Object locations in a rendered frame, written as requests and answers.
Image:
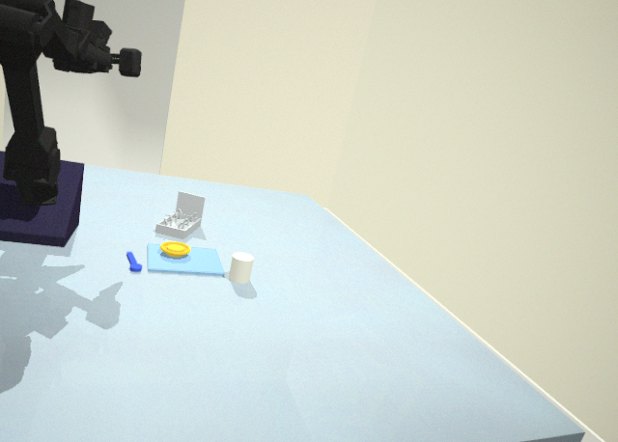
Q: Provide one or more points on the light blue flat mat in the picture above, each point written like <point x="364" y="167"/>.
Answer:
<point x="199" y="261"/>

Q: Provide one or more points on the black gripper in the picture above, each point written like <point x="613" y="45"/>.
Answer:
<point x="129" y="62"/>

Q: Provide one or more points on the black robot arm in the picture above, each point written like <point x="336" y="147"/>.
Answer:
<point x="28" y="29"/>

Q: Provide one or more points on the beige cylinder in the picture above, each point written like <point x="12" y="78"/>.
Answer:
<point x="240" y="269"/>

